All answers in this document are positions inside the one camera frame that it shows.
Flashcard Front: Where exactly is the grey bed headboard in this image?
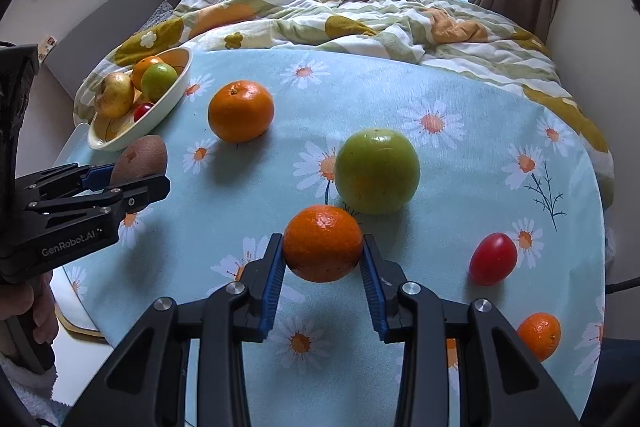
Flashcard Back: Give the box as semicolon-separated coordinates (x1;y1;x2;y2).
44;0;180;96

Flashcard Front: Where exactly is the cream duck pattern bowl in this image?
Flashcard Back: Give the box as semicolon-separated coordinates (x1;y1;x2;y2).
87;48;192;152

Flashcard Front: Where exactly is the green apple in bowl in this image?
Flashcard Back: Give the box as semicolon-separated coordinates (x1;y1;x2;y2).
141;63;178;103

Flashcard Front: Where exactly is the wall power socket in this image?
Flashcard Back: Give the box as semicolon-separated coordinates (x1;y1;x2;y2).
38;36;58;64

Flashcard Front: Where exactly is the brown kiwi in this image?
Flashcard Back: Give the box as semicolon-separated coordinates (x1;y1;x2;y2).
110;135;168;186

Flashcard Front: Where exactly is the yellowish wrinkled apple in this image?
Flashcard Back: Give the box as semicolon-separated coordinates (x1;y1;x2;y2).
94;72;136;119

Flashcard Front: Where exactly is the orange mandarin on table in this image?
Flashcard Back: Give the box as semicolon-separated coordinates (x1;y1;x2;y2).
207;80;274;144

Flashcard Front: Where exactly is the green striped floral duvet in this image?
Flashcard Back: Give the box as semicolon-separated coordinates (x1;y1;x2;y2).
73;0;614;207

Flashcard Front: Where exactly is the orange mandarin in bowl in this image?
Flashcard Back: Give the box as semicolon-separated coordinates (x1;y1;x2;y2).
130;56;164;91

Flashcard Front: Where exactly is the small green apple on table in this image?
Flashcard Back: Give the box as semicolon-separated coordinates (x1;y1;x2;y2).
334;128;420;216

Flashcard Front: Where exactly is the person's left hand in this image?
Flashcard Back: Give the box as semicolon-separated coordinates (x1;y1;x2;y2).
0;272;58;343

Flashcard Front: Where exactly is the grey patterned pillow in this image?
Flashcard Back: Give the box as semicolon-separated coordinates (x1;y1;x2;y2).
139;0;174;31

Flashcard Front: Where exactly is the small orange kumquat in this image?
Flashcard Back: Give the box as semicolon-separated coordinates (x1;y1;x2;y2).
516;312;562;362
282;205;362;283

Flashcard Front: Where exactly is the blue daisy tablecloth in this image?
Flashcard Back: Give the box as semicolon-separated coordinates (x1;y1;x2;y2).
65;50;605;412

